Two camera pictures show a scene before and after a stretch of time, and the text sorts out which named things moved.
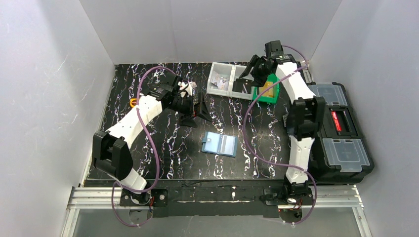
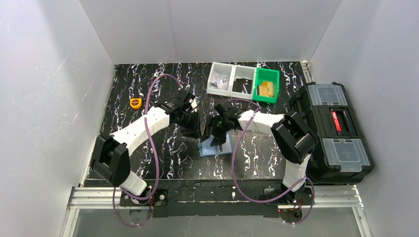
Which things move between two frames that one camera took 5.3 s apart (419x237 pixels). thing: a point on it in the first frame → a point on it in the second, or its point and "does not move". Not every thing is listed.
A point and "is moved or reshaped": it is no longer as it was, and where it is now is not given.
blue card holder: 220,144 is moved or reshaped
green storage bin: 272,78 does not move
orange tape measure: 133,101 does not move
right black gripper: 259,67 → 215,127
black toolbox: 339,155 does not move
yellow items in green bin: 267,86 does not move
